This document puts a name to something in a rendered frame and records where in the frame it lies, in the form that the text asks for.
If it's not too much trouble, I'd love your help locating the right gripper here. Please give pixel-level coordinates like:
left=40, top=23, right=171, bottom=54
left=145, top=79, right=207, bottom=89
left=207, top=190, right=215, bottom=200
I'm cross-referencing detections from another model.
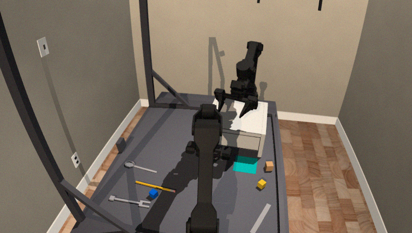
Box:
left=186, top=141, right=232, bottom=164

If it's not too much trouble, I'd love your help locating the grey combination wrench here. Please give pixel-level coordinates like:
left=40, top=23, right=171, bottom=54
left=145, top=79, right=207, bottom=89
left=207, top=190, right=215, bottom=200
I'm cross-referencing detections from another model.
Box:
left=109, top=196, right=150, bottom=208

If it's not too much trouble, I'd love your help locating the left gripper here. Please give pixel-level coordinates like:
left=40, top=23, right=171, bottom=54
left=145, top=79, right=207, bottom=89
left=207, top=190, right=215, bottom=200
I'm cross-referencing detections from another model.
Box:
left=214, top=88, right=258, bottom=118

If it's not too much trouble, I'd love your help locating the tan cardboard-coloured block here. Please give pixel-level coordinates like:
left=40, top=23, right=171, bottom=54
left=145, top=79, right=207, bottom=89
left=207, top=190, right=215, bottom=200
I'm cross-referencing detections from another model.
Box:
left=265, top=161, right=274, bottom=171

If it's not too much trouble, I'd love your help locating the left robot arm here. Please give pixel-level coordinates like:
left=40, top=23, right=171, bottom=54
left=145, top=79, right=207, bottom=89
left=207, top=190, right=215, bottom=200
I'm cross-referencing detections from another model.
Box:
left=230, top=41, right=263, bottom=98

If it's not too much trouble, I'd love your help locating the yellow cube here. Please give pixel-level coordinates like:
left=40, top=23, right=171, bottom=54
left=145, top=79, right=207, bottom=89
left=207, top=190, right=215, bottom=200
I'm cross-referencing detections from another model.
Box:
left=257, top=179, right=266, bottom=189

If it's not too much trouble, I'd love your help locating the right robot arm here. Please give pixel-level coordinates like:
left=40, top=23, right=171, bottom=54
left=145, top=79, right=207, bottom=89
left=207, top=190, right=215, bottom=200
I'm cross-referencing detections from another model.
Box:
left=186, top=104, right=223, bottom=233

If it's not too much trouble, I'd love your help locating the blue cube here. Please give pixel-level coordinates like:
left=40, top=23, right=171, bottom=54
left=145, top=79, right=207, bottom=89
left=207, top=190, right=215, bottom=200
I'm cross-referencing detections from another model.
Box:
left=149, top=189, right=158, bottom=199

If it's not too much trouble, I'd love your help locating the white flat strip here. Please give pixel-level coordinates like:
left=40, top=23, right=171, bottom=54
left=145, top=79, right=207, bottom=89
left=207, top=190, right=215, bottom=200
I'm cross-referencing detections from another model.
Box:
left=250, top=204, right=271, bottom=233

